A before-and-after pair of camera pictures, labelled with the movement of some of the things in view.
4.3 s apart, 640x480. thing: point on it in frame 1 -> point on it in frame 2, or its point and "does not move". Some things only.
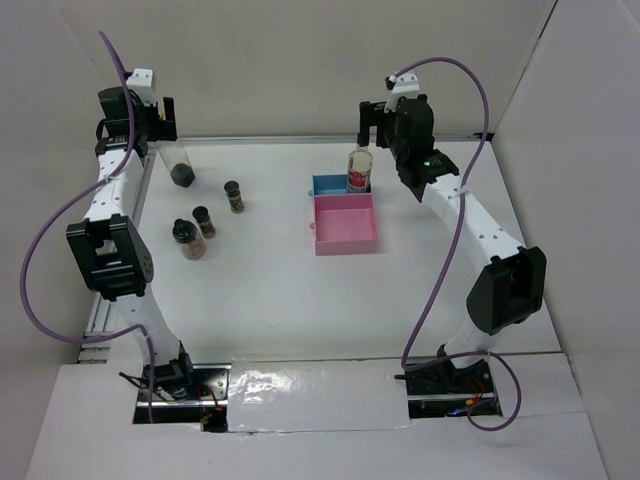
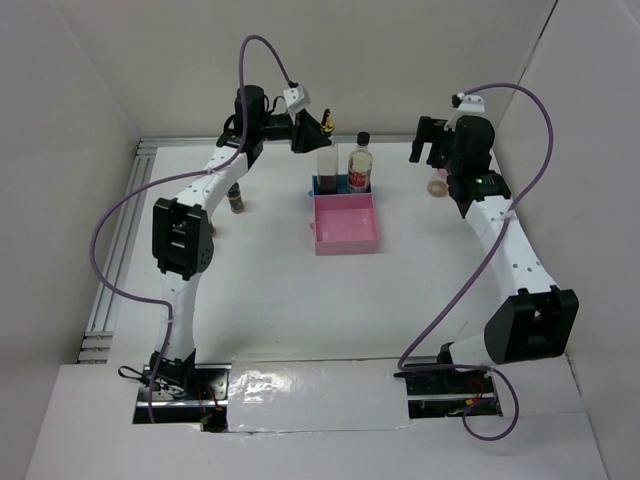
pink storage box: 344,224 does not move
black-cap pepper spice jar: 235,198 does not move
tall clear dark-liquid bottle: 175,156 -> 327,159
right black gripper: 373,114 -> 430,131
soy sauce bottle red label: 359,174 does not move
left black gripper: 163,129 -> 305,132
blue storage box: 333,184 does not move
